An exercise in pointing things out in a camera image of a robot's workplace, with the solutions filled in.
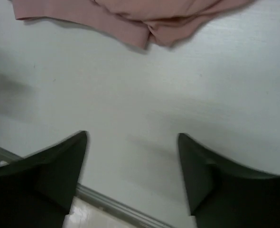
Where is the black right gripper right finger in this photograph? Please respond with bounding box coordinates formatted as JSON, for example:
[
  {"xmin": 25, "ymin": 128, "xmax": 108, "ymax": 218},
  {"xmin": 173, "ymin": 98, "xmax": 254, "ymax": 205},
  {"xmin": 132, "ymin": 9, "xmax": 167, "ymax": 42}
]
[{"xmin": 177, "ymin": 133, "xmax": 280, "ymax": 228}]

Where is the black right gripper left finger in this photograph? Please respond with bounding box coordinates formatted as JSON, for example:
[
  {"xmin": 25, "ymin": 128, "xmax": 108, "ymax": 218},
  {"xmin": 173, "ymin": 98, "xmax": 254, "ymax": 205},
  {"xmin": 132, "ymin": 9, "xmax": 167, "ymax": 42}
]
[{"xmin": 0, "ymin": 131, "xmax": 87, "ymax": 228}]

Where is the pink pleated skirt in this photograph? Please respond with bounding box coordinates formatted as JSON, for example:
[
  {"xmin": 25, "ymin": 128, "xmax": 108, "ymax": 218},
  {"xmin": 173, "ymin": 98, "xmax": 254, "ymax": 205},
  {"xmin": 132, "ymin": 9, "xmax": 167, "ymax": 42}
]
[{"xmin": 12, "ymin": 0, "xmax": 252, "ymax": 49}]

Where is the aluminium table edge rail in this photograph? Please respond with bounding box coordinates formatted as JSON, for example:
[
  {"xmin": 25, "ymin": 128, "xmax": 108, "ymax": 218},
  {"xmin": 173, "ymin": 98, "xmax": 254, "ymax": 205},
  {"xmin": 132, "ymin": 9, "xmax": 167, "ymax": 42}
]
[{"xmin": 0, "ymin": 147, "xmax": 171, "ymax": 228}]

